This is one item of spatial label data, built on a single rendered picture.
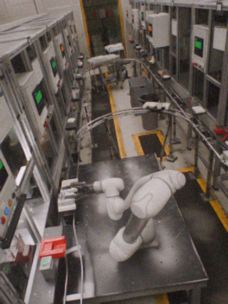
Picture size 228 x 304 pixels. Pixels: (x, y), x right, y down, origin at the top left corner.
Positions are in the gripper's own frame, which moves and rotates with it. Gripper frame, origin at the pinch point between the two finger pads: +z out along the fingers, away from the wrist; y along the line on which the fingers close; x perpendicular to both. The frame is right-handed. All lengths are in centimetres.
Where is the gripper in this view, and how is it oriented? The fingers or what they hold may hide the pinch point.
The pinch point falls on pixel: (66, 192)
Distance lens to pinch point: 180.5
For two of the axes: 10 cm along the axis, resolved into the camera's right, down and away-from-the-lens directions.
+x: 0.8, 5.4, -8.4
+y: -1.4, -8.3, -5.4
